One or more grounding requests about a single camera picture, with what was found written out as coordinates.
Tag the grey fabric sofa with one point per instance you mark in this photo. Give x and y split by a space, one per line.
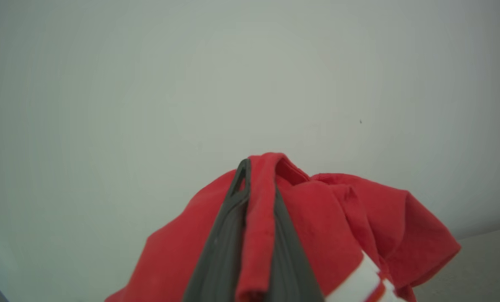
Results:
480 268

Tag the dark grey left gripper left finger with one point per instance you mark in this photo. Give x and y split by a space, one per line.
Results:
226 235

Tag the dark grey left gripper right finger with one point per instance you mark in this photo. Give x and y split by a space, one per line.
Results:
289 268

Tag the red jersey with number print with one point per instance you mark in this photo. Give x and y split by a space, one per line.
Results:
325 226

